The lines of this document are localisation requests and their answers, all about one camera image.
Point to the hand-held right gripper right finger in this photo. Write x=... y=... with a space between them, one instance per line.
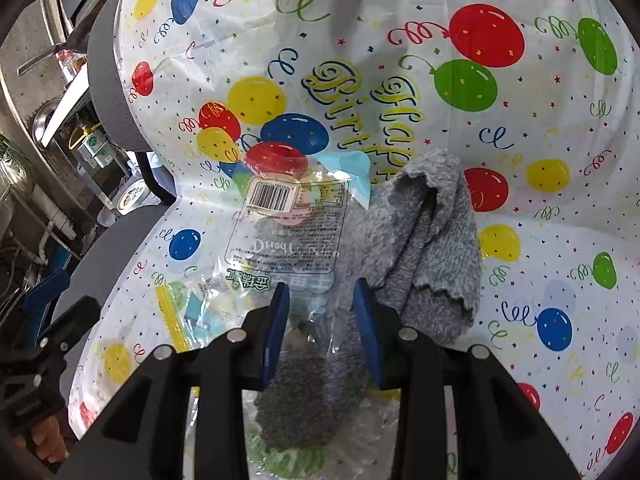
x=367 y=335

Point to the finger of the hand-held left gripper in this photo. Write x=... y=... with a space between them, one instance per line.
x=47 y=292
x=75 y=317

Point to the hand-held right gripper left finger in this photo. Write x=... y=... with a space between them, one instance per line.
x=275 y=332

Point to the clear plastic bag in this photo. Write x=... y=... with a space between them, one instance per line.
x=285 y=240

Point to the person's left hand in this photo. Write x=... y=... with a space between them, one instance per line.
x=47 y=440

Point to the grey fleece cloth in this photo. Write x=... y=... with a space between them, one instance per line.
x=425 y=260

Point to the gas meter with green label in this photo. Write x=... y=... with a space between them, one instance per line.
x=95 y=149

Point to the round metal lid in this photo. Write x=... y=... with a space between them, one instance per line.
x=45 y=122

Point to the black office chair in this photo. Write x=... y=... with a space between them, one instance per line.
x=107 y=85

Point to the balloon print plastic tablecloth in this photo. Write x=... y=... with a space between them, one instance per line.
x=525 y=135

